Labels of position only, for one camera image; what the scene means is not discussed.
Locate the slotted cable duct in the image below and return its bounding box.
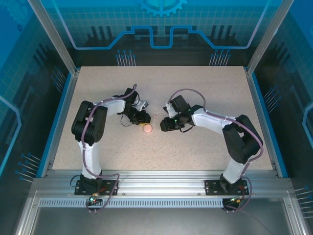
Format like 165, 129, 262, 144
38, 198, 224, 208

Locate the metal lower tray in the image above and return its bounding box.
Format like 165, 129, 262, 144
14, 190, 300, 235

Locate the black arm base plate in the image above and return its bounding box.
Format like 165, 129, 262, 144
74, 180, 120, 196
204, 180, 250, 196

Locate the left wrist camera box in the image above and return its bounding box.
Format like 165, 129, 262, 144
134, 99, 150, 112

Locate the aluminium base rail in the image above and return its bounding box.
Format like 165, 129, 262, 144
31, 169, 294, 196

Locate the blue table edge strip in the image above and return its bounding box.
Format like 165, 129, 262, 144
36, 73, 74, 178
250, 74, 289, 178

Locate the aluminium side rail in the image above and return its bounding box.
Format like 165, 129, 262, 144
244, 68, 279, 177
40, 70, 80, 178

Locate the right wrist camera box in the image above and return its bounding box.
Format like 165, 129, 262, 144
163, 102, 176, 118

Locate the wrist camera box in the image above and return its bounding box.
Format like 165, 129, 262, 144
163, 102, 176, 118
134, 99, 150, 112

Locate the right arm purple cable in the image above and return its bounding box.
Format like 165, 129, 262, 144
167, 88, 265, 213

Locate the aluminium frame post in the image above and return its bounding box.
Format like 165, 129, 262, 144
27, 0, 81, 76
244, 0, 295, 76

